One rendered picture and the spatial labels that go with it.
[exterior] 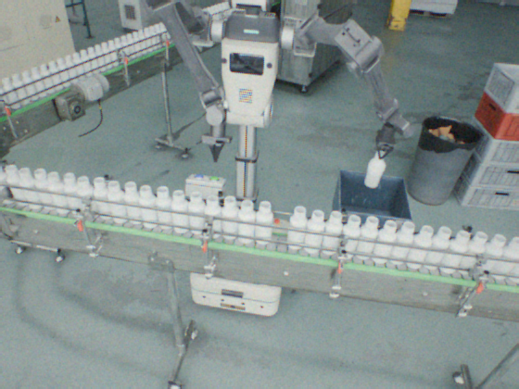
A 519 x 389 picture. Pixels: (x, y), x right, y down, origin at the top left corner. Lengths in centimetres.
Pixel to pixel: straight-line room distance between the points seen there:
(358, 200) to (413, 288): 68
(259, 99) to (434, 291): 103
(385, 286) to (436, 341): 116
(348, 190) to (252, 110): 63
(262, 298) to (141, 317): 74
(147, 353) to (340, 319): 113
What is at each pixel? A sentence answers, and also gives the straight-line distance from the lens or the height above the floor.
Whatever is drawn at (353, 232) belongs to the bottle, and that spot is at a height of 112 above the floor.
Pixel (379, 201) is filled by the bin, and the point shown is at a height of 79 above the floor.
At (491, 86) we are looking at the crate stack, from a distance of 344.
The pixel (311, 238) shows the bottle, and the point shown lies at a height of 108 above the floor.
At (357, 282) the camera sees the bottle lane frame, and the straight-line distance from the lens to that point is 143.
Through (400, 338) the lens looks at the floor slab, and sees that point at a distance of 248.
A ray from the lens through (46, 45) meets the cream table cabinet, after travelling 538.
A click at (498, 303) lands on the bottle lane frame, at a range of 159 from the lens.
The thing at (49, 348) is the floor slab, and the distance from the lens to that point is 248.
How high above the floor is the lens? 198
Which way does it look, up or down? 39 degrees down
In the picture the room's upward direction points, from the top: 4 degrees clockwise
